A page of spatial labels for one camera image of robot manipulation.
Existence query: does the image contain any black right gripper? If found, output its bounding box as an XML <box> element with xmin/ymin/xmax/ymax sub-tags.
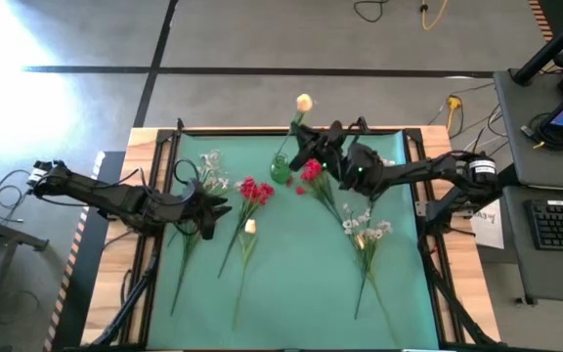
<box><xmin>288</xmin><ymin>121</ymin><xmax>385</xmax><ymax>197</ymax></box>

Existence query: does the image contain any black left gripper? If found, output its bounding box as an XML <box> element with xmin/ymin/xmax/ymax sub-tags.
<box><xmin>176</xmin><ymin>181</ymin><xmax>233</xmax><ymax>241</ymax></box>

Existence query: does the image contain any green glass vase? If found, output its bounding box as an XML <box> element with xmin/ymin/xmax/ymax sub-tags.
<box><xmin>270</xmin><ymin>152</ymin><xmax>292</xmax><ymax>186</ymax></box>

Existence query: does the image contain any green table mat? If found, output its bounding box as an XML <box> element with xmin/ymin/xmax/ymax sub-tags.
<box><xmin>147</xmin><ymin>130</ymin><xmax>442</xmax><ymax>351</ymax></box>

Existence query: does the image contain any white paper sheet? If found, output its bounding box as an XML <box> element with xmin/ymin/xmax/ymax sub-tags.
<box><xmin>469</xmin><ymin>198</ymin><xmax>506</xmax><ymax>250</ymax></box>

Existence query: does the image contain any grey desk top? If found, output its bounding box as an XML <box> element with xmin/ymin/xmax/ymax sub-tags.
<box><xmin>493</xmin><ymin>67</ymin><xmax>563</xmax><ymax>195</ymax></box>

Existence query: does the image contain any grey metal side table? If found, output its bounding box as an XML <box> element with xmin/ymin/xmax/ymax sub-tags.
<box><xmin>0</xmin><ymin>195</ymin><xmax>51</xmax><ymax>352</ymax></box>

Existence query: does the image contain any black monitor stand pole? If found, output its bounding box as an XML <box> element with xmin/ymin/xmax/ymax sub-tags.
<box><xmin>512</xmin><ymin>2</ymin><xmax>563</xmax><ymax>87</ymax></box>

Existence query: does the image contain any black computer keyboard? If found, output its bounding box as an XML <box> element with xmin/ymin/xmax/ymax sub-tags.
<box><xmin>525</xmin><ymin>198</ymin><xmax>563</xmax><ymax>253</ymax></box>

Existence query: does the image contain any grey keyboard tray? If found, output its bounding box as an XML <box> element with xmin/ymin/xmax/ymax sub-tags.
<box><xmin>500</xmin><ymin>184</ymin><xmax>563</xmax><ymax>304</ymax></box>

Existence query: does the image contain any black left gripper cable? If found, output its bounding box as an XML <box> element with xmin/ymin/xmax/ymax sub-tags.
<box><xmin>172</xmin><ymin>158</ymin><xmax>200</xmax><ymax>192</ymax></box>

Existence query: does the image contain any black aluminium table frame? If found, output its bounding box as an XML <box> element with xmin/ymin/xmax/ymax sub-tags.
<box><xmin>90</xmin><ymin>116</ymin><xmax>507</xmax><ymax>352</ymax></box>

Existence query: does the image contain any black floor cable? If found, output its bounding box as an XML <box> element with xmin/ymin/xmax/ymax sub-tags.
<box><xmin>353</xmin><ymin>0</ymin><xmax>390</xmax><ymax>24</ymax></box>

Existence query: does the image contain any black base plate striped edge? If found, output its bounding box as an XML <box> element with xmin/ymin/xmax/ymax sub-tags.
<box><xmin>41</xmin><ymin>150</ymin><xmax>127</xmax><ymax>352</ymax></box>

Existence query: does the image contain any yellow floor cable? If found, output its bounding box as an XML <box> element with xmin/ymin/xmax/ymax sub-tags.
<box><xmin>420</xmin><ymin>0</ymin><xmax>452</xmax><ymax>31</ymax></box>

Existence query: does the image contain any black cable coil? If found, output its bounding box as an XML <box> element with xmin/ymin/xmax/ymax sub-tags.
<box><xmin>525</xmin><ymin>111</ymin><xmax>563</xmax><ymax>151</ymax></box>

